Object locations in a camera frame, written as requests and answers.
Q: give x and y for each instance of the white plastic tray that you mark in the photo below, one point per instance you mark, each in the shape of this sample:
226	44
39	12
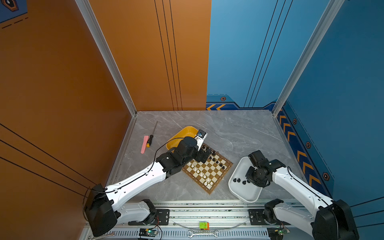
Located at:
248	193

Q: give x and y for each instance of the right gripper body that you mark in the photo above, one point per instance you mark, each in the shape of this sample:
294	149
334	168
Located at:
253	176

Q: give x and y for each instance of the yellow plastic tray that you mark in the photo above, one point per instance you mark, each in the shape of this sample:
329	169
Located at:
188	131

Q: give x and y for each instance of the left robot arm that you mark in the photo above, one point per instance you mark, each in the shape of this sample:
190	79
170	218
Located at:
104	208

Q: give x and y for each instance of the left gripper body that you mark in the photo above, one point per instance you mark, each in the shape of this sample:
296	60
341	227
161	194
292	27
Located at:
199	156

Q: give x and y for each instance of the green circuit board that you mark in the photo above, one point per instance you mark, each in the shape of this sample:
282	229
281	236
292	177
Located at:
278	233
148	234

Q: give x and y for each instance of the orange green small block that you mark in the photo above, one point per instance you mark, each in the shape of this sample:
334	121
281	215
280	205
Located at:
204	226

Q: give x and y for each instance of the yellow handled screwdriver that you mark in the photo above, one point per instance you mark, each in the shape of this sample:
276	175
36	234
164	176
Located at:
149	142

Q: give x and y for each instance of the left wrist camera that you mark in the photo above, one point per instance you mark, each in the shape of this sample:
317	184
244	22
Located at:
200	137

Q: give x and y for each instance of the black chess piece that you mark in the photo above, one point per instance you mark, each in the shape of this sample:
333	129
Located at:
238	180

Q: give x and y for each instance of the left green circuit board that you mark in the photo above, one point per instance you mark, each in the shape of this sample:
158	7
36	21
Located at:
148	234

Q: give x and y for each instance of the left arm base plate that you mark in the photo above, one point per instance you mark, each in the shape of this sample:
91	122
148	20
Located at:
161	218

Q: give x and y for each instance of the pink flat tool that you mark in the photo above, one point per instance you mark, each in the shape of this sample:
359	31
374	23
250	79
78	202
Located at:
144	144

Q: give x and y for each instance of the right green circuit board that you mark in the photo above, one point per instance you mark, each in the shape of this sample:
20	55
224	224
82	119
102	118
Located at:
278	233

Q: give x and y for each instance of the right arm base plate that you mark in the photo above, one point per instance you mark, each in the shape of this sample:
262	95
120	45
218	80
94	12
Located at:
257	217

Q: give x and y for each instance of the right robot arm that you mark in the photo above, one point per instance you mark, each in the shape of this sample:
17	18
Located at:
324	218

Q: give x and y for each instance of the wooden chess board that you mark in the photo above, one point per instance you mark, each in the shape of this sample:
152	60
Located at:
209	175

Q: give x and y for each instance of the aluminium rail frame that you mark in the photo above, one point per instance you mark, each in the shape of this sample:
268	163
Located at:
230	217

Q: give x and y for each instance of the silver combination wrench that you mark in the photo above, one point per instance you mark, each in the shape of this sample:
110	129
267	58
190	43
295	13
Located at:
191	233

